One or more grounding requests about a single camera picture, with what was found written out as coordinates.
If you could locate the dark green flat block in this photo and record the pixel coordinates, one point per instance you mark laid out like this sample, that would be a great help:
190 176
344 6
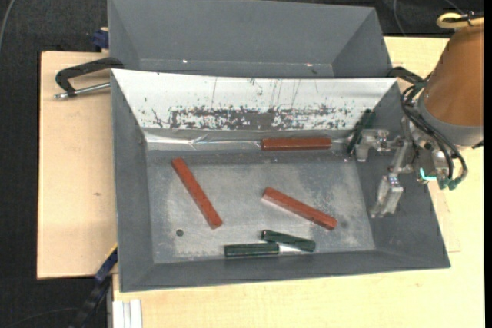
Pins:
251 249
288 240

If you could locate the red-brown flat block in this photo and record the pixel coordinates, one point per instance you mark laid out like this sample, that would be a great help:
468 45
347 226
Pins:
296 144
196 193
299 208

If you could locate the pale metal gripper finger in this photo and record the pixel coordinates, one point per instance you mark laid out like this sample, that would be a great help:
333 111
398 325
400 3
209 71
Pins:
388 197
374 140

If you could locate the brown cardboard board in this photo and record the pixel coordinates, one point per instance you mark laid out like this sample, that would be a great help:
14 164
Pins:
77 173

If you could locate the grey metal bin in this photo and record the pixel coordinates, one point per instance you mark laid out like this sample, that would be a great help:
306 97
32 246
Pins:
238 34

